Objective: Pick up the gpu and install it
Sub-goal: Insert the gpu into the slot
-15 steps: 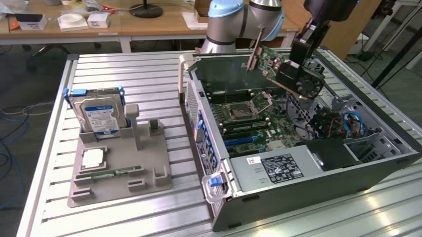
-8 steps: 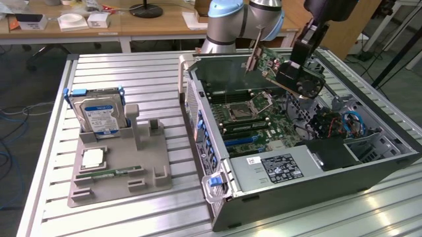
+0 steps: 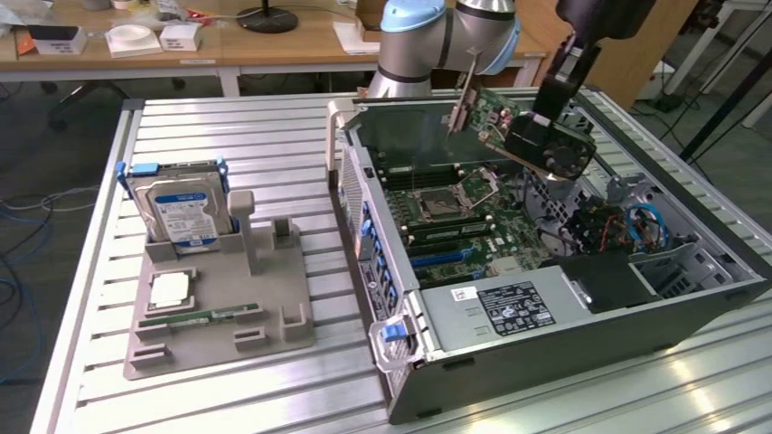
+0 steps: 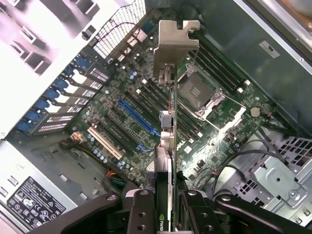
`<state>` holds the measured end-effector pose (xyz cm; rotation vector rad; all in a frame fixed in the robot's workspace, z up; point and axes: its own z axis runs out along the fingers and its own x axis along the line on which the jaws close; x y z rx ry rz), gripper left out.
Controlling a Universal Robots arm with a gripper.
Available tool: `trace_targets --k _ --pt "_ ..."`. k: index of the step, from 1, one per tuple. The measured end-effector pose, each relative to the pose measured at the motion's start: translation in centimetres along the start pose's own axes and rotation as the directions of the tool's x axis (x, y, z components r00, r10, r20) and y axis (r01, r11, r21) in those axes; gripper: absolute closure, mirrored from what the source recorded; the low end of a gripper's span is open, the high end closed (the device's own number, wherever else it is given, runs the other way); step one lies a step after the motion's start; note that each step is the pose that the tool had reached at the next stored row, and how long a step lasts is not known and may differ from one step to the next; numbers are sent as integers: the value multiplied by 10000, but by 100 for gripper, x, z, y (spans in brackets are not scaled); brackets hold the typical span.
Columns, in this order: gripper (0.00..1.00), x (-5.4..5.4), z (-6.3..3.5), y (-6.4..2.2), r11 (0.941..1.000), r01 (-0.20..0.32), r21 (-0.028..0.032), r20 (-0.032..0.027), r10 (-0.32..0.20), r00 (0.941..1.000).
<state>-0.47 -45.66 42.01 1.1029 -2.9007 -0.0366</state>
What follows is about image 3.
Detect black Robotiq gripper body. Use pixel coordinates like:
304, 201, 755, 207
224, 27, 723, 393
555, 0, 658, 43

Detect green graphics card black fan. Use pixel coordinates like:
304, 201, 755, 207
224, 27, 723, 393
443, 47, 600, 183

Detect wooden cabinet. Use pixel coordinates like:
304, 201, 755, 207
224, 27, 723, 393
522, 0, 687, 110

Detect white floor device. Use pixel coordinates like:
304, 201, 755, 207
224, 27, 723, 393
638, 61, 678, 104

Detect metal CPU socket cover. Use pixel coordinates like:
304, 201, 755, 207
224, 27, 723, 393
456, 165, 503, 201

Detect metal disk bay cage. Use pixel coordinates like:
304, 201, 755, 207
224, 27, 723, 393
523, 153, 612, 222

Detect CPU socket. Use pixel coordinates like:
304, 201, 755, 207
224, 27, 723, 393
414, 184, 478, 223

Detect green motherboard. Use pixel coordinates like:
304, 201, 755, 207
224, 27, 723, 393
376, 156, 566, 290

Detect cardboard box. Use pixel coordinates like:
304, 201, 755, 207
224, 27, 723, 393
354, 0, 394, 33

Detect white paper stack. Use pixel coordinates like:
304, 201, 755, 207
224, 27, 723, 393
334, 21, 387, 56

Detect installed RAM stick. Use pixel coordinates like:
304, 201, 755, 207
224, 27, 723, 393
408, 220, 495, 244

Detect blue expansion slot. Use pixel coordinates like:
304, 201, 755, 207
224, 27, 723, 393
410, 246, 479, 269

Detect wooden desk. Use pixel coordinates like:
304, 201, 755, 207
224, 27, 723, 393
0, 0, 551, 99

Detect black lamp base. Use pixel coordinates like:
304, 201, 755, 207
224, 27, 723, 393
235, 0, 302, 34

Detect grey power supply unit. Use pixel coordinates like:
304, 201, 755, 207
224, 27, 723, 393
419, 265, 599, 363

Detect black open PC case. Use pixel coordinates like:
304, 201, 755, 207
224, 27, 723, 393
324, 84, 772, 426

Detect plain white box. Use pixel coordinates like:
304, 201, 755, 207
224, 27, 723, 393
159, 23, 206, 52

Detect grey parts rack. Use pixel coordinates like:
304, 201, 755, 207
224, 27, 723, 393
122, 189, 319, 382

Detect hard disk in blue caddy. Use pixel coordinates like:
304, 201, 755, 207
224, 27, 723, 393
112, 156, 235, 257

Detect white box round hollow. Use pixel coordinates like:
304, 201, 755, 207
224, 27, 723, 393
104, 24, 166, 59

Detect green RAM stick on rack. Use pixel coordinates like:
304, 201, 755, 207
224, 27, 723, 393
142, 305, 264, 327

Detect silver CPU chip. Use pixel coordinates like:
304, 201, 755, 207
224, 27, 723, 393
148, 272, 194, 309

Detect black office chair base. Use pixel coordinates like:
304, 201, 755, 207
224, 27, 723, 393
40, 80, 132, 132

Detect white box black top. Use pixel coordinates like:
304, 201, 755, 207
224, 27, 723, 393
28, 24, 91, 56

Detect white table frame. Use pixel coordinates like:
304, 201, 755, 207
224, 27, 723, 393
666, 0, 772, 130

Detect red wire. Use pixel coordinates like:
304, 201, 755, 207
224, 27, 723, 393
596, 214, 628, 254

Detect blue wire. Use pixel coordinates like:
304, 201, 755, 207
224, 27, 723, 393
623, 205, 672, 253

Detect blue floor cable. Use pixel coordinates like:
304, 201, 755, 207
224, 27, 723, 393
0, 198, 59, 385

